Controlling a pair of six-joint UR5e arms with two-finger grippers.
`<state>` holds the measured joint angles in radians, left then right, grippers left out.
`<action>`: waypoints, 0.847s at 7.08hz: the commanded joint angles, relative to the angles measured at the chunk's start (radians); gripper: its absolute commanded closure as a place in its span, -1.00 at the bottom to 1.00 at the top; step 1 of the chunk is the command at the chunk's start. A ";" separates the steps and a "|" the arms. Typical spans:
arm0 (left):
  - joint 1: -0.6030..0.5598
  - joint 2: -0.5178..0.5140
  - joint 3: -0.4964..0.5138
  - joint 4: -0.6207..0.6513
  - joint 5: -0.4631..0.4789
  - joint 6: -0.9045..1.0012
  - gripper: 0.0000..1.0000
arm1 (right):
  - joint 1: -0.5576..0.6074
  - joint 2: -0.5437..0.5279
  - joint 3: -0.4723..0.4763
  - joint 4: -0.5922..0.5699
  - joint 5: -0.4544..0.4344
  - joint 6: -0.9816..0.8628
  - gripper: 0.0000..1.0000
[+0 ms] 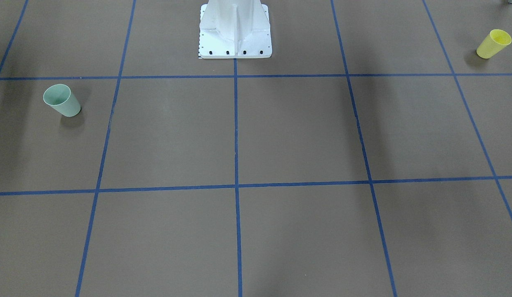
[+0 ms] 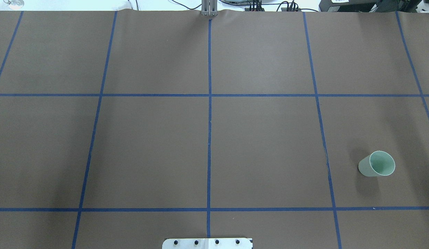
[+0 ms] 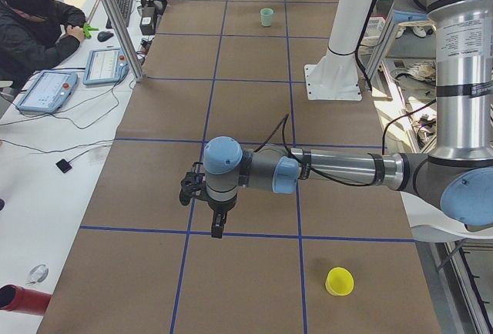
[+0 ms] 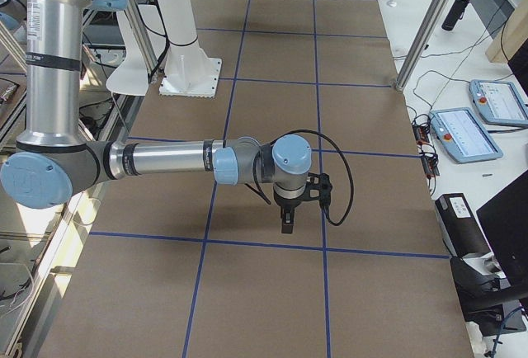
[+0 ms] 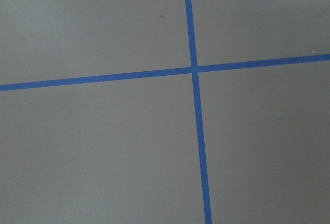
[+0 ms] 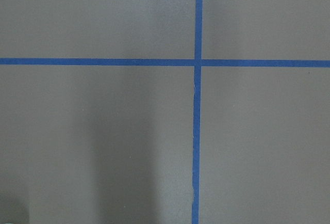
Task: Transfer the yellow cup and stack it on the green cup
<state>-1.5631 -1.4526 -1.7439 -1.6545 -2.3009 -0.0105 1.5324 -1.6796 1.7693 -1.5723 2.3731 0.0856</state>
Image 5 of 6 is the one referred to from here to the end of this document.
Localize blue tape grid lines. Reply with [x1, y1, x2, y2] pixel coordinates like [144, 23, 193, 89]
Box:
[1, 0, 329, 223]

